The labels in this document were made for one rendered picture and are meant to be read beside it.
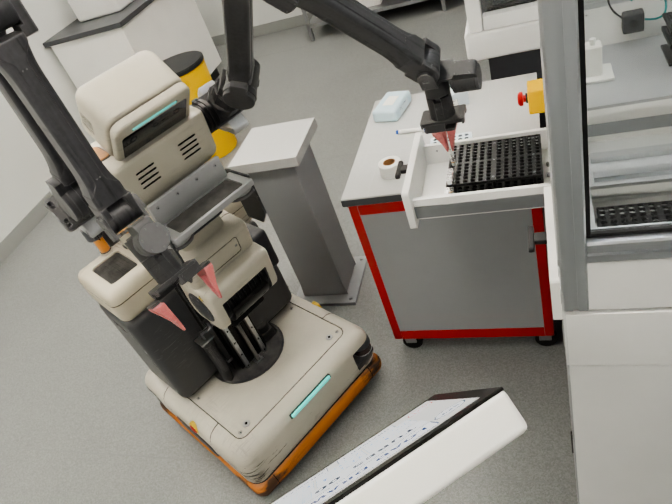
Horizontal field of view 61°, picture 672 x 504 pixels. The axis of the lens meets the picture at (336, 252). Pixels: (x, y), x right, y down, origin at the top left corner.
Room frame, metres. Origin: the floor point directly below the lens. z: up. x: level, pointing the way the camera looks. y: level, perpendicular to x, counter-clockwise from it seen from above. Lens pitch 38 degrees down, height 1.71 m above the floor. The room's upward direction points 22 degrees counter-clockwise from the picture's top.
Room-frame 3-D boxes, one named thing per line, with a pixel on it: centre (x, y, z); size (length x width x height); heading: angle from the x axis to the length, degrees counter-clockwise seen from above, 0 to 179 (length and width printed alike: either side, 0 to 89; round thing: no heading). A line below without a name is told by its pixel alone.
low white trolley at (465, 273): (1.61, -0.47, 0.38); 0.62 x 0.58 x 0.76; 153
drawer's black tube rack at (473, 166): (1.16, -0.45, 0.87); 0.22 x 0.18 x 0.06; 63
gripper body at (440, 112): (1.18, -0.35, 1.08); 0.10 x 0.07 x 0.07; 61
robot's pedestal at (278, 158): (2.02, 0.07, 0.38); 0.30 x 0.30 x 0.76; 63
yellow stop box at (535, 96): (1.41, -0.69, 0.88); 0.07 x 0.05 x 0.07; 153
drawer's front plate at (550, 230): (0.82, -0.41, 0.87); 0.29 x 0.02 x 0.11; 153
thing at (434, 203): (1.15, -0.45, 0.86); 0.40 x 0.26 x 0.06; 63
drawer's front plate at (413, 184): (1.25, -0.27, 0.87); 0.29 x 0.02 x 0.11; 153
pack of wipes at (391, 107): (1.87, -0.38, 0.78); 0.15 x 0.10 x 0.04; 140
